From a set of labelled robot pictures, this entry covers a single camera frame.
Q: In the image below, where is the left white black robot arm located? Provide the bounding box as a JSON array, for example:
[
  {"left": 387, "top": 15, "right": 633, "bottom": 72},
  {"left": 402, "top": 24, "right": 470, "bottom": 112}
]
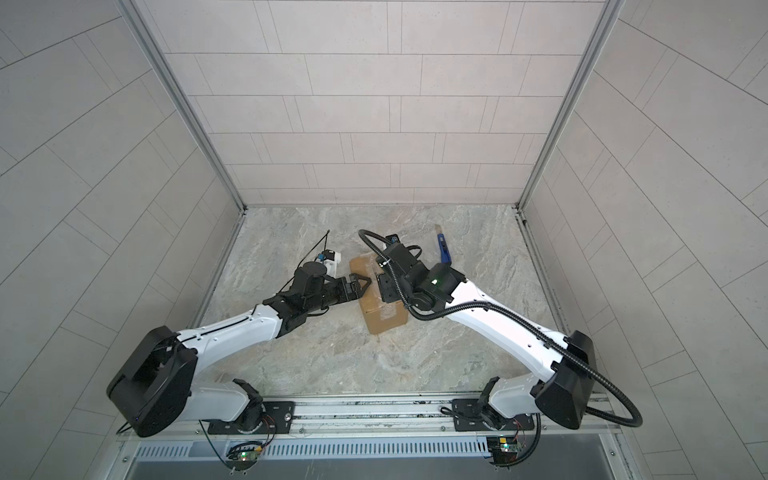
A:
[{"left": 106, "top": 262, "right": 371, "bottom": 438}]

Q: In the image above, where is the left camera black cable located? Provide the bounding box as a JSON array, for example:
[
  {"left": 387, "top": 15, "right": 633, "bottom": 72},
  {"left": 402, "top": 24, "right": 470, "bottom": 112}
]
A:
[{"left": 290, "top": 229, "right": 331, "bottom": 283}]

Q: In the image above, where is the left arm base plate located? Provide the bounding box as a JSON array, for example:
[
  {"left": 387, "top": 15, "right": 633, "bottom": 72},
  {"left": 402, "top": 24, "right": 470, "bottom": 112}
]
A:
[{"left": 207, "top": 401, "right": 296, "bottom": 436}]

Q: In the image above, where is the brown taped cardboard box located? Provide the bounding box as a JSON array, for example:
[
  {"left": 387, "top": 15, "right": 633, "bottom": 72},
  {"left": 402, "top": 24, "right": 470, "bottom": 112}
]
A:
[{"left": 349, "top": 253, "right": 408, "bottom": 335}]

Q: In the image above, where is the aluminium corner post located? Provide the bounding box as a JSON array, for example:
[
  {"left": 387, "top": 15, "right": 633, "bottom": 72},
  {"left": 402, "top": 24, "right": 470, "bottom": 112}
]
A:
[
  {"left": 517, "top": 0, "right": 626, "bottom": 210},
  {"left": 116, "top": 0, "right": 247, "bottom": 214}
]

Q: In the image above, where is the black corrugated cable conduit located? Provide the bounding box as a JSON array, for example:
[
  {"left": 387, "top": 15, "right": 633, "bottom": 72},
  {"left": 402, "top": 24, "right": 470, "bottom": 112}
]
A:
[{"left": 358, "top": 229, "right": 643, "bottom": 466}]

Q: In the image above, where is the left green circuit board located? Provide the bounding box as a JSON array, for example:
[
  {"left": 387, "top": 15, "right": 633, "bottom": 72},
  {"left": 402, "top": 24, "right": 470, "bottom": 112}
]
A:
[{"left": 226, "top": 441, "right": 265, "bottom": 471}]

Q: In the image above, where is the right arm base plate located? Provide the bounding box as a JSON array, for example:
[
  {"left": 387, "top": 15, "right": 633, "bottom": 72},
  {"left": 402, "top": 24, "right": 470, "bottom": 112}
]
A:
[{"left": 440, "top": 399, "right": 536, "bottom": 433}]

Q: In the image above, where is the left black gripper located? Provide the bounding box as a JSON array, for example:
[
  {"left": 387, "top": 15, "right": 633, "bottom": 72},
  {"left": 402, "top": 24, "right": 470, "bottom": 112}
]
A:
[{"left": 303, "top": 274, "right": 372, "bottom": 314}]

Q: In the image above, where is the left aluminium corner post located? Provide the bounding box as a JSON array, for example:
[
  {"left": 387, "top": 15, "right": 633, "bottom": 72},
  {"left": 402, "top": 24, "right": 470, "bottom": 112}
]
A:
[{"left": 116, "top": 0, "right": 247, "bottom": 214}]

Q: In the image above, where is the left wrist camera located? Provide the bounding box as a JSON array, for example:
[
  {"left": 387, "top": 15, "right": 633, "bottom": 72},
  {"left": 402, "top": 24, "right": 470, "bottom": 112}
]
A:
[{"left": 317, "top": 249, "right": 341, "bottom": 270}]

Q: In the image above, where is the blue utility knife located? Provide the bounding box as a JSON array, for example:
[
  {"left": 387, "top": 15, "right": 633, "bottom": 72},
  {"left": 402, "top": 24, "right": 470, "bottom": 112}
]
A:
[{"left": 435, "top": 224, "right": 452, "bottom": 265}]

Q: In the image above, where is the aluminium front rail frame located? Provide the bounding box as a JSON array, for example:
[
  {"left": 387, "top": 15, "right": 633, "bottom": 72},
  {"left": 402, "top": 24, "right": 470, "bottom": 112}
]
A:
[{"left": 94, "top": 392, "right": 636, "bottom": 479}]

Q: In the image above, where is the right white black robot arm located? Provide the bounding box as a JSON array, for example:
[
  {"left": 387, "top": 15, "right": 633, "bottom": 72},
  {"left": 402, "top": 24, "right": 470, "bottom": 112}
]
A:
[{"left": 377, "top": 242, "right": 594, "bottom": 430}]

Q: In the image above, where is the green circuit board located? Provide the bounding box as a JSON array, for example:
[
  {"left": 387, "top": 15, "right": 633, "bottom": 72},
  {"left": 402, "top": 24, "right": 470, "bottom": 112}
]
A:
[
  {"left": 486, "top": 437, "right": 524, "bottom": 467},
  {"left": 226, "top": 441, "right": 265, "bottom": 471}
]

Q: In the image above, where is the right green circuit board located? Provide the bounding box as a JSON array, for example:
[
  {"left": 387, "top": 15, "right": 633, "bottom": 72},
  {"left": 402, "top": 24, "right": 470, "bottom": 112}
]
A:
[{"left": 486, "top": 437, "right": 524, "bottom": 467}]

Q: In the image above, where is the right aluminium corner post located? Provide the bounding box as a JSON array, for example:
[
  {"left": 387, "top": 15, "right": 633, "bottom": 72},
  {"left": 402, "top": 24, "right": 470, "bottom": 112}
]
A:
[{"left": 517, "top": 0, "right": 626, "bottom": 210}]

